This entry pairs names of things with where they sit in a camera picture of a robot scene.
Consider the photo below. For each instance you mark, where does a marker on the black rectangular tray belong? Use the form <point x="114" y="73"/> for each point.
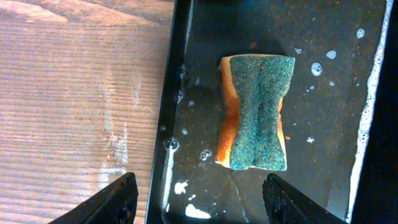
<point x="338" y="48"/>

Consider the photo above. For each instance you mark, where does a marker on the orange green scrub sponge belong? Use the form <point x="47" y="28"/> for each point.
<point x="253" y="88"/>

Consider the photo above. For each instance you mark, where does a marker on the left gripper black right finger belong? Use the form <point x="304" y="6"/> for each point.
<point x="287" y="205"/>

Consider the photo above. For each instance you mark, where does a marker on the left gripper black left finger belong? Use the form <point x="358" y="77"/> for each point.
<point x="116" y="203"/>

